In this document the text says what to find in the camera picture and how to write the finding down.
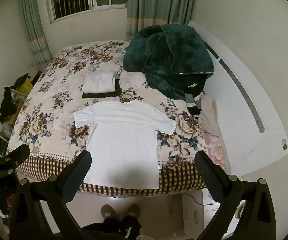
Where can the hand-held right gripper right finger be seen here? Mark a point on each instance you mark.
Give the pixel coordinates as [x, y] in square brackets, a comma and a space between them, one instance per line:
[208, 177]

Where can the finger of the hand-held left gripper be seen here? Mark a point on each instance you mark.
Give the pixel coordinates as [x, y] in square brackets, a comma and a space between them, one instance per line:
[16, 155]

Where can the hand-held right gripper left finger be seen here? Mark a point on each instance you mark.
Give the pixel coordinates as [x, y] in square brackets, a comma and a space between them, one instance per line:
[77, 177]

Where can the white t-shirt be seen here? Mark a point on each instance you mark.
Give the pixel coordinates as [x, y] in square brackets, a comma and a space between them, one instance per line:
[124, 140]

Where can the black clothes pile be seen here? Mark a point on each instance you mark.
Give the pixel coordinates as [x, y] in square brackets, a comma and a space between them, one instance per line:
[6, 100]

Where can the pink pillow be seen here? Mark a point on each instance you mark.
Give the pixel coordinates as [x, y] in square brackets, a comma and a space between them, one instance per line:
[213, 147]

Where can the person's left shoe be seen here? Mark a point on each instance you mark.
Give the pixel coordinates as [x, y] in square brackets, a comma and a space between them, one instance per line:
[109, 212]

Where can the person's shoe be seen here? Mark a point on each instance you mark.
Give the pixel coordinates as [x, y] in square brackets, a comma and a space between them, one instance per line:
[109, 212]
[133, 212]

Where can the beige pillow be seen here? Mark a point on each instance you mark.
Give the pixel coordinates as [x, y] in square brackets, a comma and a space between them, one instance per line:
[208, 115]

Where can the person's legs in dark pants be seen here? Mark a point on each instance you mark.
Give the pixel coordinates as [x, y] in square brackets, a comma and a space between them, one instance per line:
[114, 230]

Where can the person's right shoe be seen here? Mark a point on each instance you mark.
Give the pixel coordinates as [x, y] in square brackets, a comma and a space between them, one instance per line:
[133, 212]

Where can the yellow box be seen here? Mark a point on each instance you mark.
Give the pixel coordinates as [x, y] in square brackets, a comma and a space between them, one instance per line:
[25, 86]

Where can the bed with floral sheet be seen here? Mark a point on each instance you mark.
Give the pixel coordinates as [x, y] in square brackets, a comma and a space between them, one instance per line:
[59, 100]

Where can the white bed headboard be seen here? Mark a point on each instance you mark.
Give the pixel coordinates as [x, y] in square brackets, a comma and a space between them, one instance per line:
[233, 110]

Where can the dark garment with grey bands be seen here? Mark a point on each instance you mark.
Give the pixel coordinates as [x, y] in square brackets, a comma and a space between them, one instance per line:
[191, 100]

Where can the folded black cloth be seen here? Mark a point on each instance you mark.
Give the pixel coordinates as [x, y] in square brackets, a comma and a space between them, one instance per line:
[101, 95]

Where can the folded cream white cloth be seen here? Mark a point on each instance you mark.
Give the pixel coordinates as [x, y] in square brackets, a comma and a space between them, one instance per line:
[99, 82]

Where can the grey-green curtain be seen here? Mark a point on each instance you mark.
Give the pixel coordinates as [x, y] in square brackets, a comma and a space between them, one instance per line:
[153, 2]
[33, 30]

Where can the dark green plush blanket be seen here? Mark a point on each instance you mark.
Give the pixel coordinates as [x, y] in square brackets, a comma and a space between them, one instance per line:
[168, 55]

